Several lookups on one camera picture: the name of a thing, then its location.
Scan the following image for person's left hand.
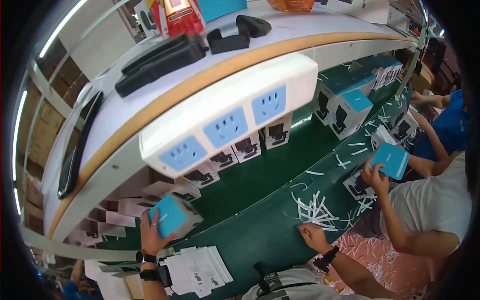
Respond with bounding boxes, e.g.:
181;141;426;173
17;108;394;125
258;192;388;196
139;208;176;256

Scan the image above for person's right hand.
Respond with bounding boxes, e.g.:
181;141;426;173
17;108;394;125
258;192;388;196
297;223;334;255

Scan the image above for blue topped white product box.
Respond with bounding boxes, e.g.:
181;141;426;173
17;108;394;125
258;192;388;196
148;193;204;241

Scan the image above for pile of white paper strips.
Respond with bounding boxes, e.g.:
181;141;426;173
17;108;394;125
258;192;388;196
290;190;376;232

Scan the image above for black wrist band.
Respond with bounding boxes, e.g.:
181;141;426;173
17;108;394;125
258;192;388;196
313;245;340;274
139;264;173;288

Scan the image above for green conveyor belt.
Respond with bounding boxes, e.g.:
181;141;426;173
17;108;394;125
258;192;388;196
95;62;415;300

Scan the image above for person's body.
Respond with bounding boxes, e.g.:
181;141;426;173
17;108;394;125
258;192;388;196
241;262;394;300

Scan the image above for white box with black print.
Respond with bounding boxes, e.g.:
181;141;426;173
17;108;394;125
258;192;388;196
343;170;377;201

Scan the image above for row of white packaging cartons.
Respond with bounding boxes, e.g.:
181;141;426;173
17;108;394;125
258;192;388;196
67;112;293;248

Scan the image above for blue box with white stripe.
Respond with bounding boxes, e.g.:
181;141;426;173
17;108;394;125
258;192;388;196
369;142;410;181

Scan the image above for stack of printed leaflets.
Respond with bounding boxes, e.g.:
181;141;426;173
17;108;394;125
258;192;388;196
161;245;234;299

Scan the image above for group of blue lidded packages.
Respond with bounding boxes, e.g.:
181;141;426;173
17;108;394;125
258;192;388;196
313;55;404;141

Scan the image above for white power strip blue sockets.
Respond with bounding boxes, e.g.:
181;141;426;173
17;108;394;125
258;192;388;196
139;52;319;179

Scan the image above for black wrist watch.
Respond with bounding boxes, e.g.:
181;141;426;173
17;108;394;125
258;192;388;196
135;250;158;265

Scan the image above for black angled stand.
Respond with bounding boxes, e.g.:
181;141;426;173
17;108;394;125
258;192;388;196
206;24;251;55
236;15;272;38

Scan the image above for white shelf with wooden edge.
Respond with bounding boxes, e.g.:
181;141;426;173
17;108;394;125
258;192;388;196
39;0;419;241

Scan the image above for orange translucent container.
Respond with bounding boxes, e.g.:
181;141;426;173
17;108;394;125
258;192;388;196
267;0;316;13

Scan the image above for large white cartons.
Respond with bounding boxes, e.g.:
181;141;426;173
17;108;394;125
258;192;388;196
315;0;412;34

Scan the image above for blue card sheet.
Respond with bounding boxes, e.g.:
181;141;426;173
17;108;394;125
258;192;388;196
197;0;248;23

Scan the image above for long black flat bar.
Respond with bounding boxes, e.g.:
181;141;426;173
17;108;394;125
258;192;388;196
57;90;104;200

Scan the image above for red product box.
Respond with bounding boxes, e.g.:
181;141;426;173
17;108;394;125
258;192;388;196
150;0;206;38

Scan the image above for stack of brown cardboard cartons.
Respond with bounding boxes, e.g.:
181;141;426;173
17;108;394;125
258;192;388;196
17;60;91;235

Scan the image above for white tube light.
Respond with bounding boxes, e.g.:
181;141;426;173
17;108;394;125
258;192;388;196
38;0;89;59
11;90;29;182

